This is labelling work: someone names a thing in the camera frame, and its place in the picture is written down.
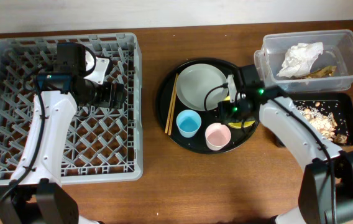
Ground yellow bowl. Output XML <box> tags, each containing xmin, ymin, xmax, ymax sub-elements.
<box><xmin>226</xmin><ymin>103</ymin><xmax>255</xmax><ymax>129</ymax></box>

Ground blue cup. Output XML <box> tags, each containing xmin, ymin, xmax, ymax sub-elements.
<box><xmin>176</xmin><ymin>110</ymin><xmax>202</xmax><ymax>138</ymax></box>

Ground white tissue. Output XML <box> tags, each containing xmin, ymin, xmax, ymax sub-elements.
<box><xmin>277</xmin><ymin>42</ymin><xmax>324</xmax><ymax>78</ymax></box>

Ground food scraps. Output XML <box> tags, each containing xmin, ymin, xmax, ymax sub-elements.
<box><xmin>296</xmin><ymin>101</ymin><xmax>348</xmax><ymax>145</ymax></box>

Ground gold snack wrapper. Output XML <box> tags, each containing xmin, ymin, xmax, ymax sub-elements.
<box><xmin>301</xmin><ymin>65</ymin><xmax>337</xmax><ymax>79</ymax></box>

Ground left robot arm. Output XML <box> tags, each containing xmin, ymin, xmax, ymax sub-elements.
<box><xmin>0</xmin><ymin>72</ymin><xmax>126</xmax><ymax>223</ymax></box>

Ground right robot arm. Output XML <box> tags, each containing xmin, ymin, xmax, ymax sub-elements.
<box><xmin>218</xmin><ymin>86</ymin><xmax>353</xmax><ymax>223</ymax></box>

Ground grey dishwasher rack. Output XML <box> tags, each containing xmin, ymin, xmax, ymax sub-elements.
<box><xmin>0</xmin><ymin>33</ymin><xmax>143</xmax><ymax>185</ymax></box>

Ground round black tray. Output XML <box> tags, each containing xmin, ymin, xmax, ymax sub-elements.
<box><xmin>155</xmin><ymin>57</ymin><xmax>260</xmax><ymax>155</ymax></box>

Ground pink cup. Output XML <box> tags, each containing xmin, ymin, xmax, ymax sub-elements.
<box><xmin>204</xmin><ymin>123</ymin><xmax>231</xmax><ymax>151</ymax></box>

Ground grey plate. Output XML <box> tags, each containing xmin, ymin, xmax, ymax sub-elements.
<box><xmin>176</xmin><ymin>63</ymin><xmax>228</xmax><ymax>111</ymax></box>

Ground black rectangular bin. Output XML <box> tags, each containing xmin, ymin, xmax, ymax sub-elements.
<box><xmin>290</xmin><ymin>93</ymin><xmax>353</xmax><ymax>146</ymax></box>

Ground clear plastic bin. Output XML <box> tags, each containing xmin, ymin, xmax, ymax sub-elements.
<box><xmin>254</xmin><ymin>30</ymin><xmax>353</xmax><ymax>93</ymax></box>

